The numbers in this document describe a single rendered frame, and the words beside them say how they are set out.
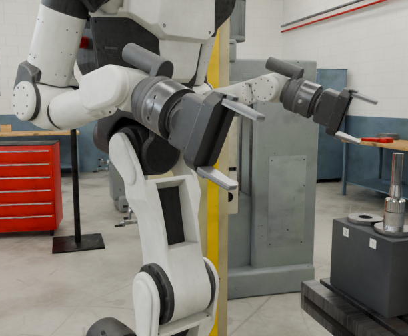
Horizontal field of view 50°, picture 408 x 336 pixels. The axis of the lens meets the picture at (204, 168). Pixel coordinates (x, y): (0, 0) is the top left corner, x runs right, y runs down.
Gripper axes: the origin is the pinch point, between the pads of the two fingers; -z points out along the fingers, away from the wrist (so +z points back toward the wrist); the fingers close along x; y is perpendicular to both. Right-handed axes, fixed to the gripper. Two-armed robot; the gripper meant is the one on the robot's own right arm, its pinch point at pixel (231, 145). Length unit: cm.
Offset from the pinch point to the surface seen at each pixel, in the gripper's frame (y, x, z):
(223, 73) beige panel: 130, -8, 105
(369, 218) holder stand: 68, -19, -5
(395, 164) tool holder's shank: 59, -1, -7
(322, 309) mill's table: 56, -43, -8
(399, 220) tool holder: 59, -13, -13
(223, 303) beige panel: 140, -123, 60
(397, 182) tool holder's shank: 59, -5, -9
